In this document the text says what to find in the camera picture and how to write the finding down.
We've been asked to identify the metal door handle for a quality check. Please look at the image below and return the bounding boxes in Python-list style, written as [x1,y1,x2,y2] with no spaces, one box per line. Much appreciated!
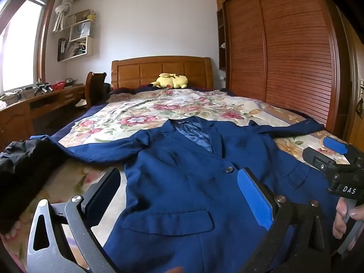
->
[357,81,364,111]

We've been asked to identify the white paper bag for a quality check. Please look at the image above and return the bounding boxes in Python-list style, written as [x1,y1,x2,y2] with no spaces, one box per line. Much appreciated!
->
[70,23,91,42]

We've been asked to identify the window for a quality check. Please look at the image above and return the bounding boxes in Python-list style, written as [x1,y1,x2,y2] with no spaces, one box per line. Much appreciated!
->
[0,0,57,91]

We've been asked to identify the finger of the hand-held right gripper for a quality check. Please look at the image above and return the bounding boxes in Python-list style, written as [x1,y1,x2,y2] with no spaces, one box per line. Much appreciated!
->
[302,147,337,174]
[324,136,351,165]

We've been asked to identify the black garment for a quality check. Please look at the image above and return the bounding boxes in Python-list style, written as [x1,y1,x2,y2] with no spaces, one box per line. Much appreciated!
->
[0,138,69,234]

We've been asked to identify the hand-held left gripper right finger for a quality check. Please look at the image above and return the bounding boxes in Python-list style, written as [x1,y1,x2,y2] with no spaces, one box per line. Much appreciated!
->
[237,167,332,273]

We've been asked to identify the black desk gadgets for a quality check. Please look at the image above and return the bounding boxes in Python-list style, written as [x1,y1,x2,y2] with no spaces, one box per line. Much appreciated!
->
[34,82,53,96]

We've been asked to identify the dark wooden niche shelf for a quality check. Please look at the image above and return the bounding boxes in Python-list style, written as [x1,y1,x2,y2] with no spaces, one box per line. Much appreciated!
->
[217,8,228,69]

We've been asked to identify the person's right hand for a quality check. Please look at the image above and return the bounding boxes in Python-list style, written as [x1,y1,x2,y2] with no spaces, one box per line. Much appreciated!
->
[333,197,364,239]

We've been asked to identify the wooden chair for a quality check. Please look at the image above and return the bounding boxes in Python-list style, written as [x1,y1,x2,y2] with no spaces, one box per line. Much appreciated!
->
[85,72,110,109]

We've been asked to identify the blue suit jacket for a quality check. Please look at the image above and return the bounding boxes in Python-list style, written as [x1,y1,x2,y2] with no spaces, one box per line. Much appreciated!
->
[28,116,346,273]

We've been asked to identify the yellow plush toy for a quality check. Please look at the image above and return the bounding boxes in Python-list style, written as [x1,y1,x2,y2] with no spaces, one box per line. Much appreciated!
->
[150,73,189,89]

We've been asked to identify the row of books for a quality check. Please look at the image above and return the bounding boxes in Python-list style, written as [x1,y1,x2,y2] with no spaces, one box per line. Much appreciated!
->
[58,38,86,61]

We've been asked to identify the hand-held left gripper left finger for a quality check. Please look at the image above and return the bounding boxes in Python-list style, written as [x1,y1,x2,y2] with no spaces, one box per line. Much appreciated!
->
[26,167,121,273]

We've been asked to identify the floral blanket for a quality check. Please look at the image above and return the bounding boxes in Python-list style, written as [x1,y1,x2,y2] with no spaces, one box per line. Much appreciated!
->
[0,89,350,273]

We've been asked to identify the wooden desk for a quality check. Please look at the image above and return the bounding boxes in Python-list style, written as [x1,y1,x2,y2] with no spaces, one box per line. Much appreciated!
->
[0,82,87,148]

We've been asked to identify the wooden door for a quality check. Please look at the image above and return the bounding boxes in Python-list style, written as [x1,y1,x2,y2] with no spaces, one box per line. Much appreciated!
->
[338,6,364,148]

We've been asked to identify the wooden slatted wardrobe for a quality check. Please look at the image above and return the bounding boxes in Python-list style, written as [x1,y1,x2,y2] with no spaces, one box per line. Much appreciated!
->
[215,0,356,143]

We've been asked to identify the tied white curtain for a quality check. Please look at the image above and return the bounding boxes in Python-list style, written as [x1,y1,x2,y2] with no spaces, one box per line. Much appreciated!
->
[53,0,78,33]

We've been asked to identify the white wall shelf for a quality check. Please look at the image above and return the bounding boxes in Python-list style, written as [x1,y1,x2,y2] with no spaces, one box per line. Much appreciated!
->
[52,10,96,62]

